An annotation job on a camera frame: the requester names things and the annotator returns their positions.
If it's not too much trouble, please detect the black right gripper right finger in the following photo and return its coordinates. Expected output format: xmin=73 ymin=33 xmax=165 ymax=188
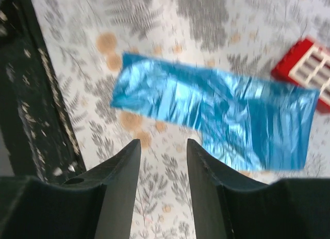
xmin=187 ymin=139 xmax=329 ymax=238

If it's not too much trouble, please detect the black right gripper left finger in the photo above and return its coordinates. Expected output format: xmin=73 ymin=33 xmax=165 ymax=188
xmin=1 ymin=139 xmax=141 ymax=238

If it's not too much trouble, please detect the blue plastic trash bag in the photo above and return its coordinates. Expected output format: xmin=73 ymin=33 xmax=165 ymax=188
xmin=110 ymin=53 xmax=319 ymax=171

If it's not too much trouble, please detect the red white toy brick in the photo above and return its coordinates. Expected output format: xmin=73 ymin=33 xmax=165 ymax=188
xmin=271 ymin=37 xmax=329 ymax=114

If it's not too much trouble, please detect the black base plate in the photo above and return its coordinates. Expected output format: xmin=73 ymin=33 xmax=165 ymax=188
xmin=1 ymin=0 xmax=86 ymax=183

